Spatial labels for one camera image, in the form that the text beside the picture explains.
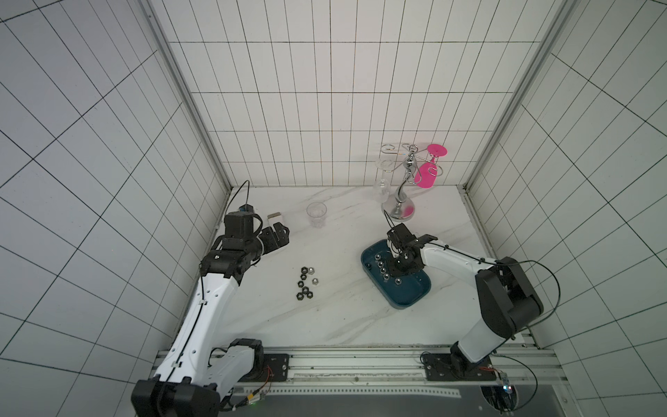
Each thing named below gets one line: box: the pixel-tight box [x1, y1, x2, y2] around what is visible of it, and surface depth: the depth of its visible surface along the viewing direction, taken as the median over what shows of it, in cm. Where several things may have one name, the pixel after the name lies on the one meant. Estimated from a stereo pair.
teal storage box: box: [360, 238, 432, 310], surface depth 91 cm
